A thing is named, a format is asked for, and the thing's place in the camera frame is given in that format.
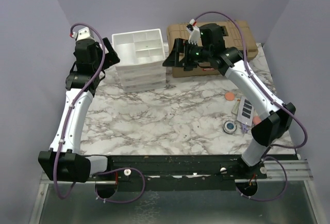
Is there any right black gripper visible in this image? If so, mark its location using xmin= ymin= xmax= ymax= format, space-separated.
xmin=163 ymin=38 xmax=212 ymax=68

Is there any white plastic drawer organizer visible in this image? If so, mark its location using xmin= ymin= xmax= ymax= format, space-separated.
xmin=112 ymin=28 xmax=166 ymax=92

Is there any purple eyelash curler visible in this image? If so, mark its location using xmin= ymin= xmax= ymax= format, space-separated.
xmin=241 ymin=123 xmax=249 ymax=134

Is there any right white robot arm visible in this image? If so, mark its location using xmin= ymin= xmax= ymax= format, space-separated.
xmin=162 ymin=23 xmax=295 ymax=178

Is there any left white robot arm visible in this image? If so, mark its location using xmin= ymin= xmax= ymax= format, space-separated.
xmin=38 ymin=38 xmax=120 ymax=183

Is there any orange round makeup sponge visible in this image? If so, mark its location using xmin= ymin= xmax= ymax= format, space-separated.
xmin=224 ymin=92 xmax=235 ymax=101

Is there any pink round makeup sponge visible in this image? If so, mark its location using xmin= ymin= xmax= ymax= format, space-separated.
xmin=252 ymin=116 xmax=261 ymax=125

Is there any tan plastic toolbox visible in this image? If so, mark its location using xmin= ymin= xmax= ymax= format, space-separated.
xmin=167 ymin=21 xmax=243 ymax=78

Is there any small cream sachet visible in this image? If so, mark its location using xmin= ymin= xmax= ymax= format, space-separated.
xmin=232 ymin=101 xmax=240 ymax=115

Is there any eyeshadow palette package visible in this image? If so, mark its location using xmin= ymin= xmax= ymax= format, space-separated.
xmin=237 ymin=96 xmax=255 ymax=126

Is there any round compact with lid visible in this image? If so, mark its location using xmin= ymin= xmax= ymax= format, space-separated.
xmin=223 ymin=121 xmax=237 ymax=134

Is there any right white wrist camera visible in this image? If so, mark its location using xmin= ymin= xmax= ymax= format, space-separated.
xmin=186 ymin=19 xmax=201 ymax=45

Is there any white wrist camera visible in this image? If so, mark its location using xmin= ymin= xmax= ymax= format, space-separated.
xmin=76 ymin=27 xmax=94 ymax=41
xmin=186 ymin=19 xmax=201 ymax=45

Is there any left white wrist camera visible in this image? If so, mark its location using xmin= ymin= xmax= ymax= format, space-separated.
xmin=76 ymin=27 xmax=94 ymax=41

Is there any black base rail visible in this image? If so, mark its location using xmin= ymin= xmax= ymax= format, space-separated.
xmin=91 ymin=155 xmax=267 ymax=191

